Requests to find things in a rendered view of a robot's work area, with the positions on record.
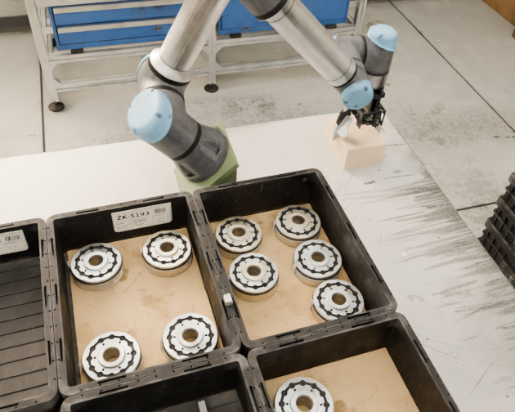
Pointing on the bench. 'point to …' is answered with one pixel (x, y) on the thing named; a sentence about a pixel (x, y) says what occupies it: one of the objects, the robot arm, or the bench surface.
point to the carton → (356, 145)
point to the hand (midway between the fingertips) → (354, 135)
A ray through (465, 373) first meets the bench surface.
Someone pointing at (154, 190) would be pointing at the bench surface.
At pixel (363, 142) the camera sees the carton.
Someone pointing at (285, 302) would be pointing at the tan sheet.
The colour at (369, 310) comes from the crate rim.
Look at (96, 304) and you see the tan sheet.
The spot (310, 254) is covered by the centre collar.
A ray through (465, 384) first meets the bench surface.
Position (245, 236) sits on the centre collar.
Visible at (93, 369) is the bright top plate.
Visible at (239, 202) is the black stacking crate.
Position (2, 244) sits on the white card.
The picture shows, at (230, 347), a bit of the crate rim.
